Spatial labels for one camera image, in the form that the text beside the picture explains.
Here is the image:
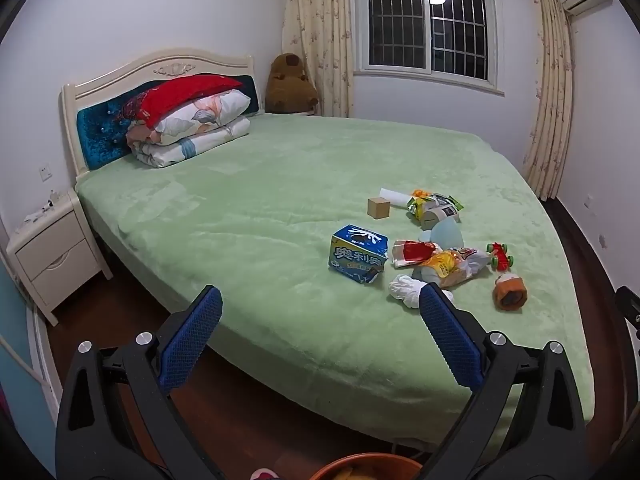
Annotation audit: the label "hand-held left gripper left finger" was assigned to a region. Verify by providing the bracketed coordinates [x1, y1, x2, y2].
[55, 285, 223, 480]

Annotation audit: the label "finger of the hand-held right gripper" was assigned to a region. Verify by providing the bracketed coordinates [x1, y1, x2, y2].
[615, 285, 640, 342]

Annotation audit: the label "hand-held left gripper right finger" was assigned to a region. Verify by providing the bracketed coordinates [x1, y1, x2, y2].
[419, 282, 587, 480]

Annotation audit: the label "orange cup container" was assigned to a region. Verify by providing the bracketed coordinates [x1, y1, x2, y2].
[492, 271, 530, 311]

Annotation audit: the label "red white snack wrapper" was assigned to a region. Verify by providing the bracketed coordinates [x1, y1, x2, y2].
[391, 240, 443, 267]

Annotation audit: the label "red toy car green wheels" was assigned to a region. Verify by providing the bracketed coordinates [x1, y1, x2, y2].
[486, 242, 516, 271]

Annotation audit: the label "pale blue plastic cup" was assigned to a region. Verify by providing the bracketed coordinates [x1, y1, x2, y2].
[419, 220, 466, 257]

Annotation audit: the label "cardboard tube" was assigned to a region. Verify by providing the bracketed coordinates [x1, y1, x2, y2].
[419, 207, 455, 231]

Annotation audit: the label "blue cookie box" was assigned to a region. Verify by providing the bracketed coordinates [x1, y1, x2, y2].
[328, 225, 389, 286]

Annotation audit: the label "green yellow snack bag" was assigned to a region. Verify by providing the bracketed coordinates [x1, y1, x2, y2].
[406, 189, 463, 223]

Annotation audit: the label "white paper roll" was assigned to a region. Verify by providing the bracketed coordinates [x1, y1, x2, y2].
[378, 187, 416, 209]

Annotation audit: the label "orange bin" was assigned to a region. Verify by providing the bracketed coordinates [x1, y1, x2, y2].
[309, 452, 426, 480]

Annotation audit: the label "cream nightstand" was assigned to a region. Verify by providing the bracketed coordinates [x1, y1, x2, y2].
[6, 189, 113, 327]

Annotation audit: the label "bed with green fleece sheet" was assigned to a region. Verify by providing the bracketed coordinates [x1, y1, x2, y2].
[75, 112, 598, 453]

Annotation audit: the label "white patterned pillows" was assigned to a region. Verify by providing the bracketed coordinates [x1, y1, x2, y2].
[127, 89, 252, 168]

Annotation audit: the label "floral beige curtain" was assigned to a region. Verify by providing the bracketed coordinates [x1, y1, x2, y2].
[282, 0, 356, 118]
[522, 0, 576, 201]

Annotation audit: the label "cream and blue bed headboard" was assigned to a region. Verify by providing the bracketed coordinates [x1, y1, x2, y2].
[61, 49, 266, 186]

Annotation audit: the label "red pillow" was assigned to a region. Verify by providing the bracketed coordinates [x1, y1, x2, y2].
[117, 75, 243, 131]

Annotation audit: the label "brown plush toy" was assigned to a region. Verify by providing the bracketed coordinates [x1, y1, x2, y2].
[265, 53, 319, 113]

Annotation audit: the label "barred window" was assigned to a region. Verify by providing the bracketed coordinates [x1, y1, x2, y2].
[352, 0, 501, 86]

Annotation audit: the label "white floor cable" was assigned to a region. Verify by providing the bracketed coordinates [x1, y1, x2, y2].
[0, 335, 57, 397]

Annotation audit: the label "white charger with cable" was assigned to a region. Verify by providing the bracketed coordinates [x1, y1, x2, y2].
[19, 199, 58, 225]

